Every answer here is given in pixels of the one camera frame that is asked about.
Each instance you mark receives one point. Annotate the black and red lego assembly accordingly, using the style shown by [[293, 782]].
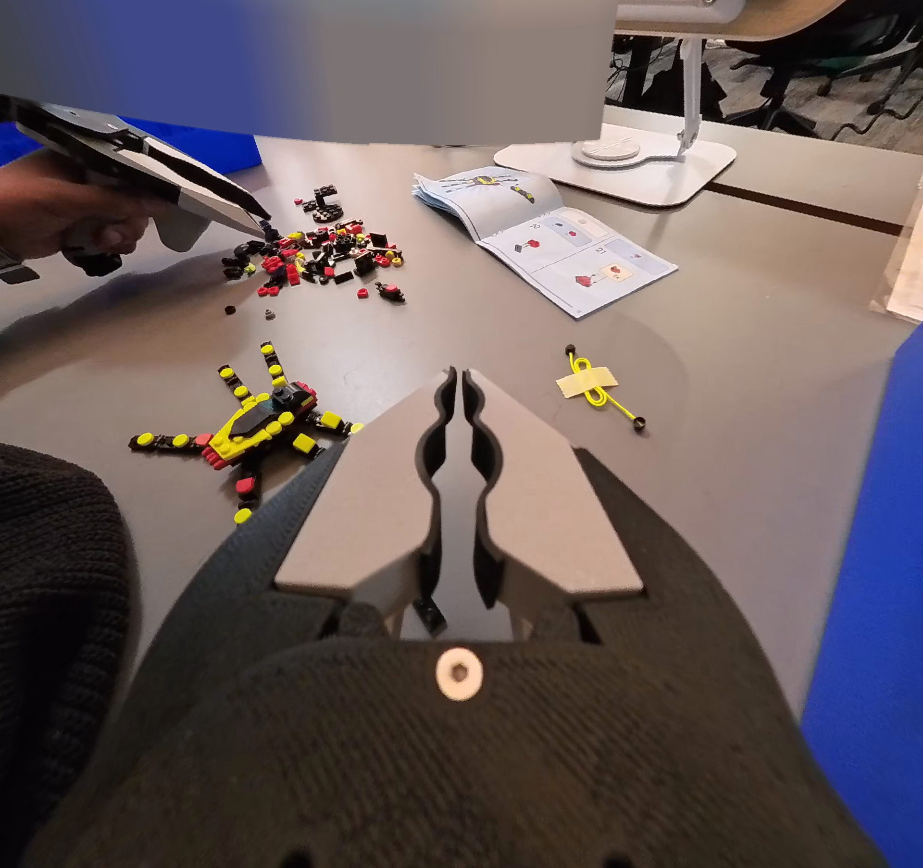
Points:
[[391, 293]]

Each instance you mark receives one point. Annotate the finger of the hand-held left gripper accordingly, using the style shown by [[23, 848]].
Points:
[[189, 161], [195, 206]]

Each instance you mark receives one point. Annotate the blue labelled storage bin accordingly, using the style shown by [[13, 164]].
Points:
[[216, 151]]

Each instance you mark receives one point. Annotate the pile of lego pieces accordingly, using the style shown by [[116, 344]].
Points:
[[288, 266]]

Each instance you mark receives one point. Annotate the black lego plate stack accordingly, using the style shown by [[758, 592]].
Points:
[[323, 195]]

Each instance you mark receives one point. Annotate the lego instruction booklet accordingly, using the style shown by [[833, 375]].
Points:
[[577, 262]]

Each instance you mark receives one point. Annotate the person's left hand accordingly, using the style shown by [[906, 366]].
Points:
[[65, 212]]

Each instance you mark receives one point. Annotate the round dark lego plate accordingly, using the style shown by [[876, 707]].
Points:
[[326, 215]]

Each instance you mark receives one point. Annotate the clear plastic bag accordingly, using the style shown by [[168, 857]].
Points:
[[905, 284]]

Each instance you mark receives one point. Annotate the black yellow lego spider model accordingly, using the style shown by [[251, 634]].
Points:
[[245, 428]]

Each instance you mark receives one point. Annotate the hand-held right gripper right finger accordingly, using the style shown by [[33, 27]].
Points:
[[555, 522]]

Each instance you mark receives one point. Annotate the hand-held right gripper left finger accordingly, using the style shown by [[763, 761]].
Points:
[[360, 515]]

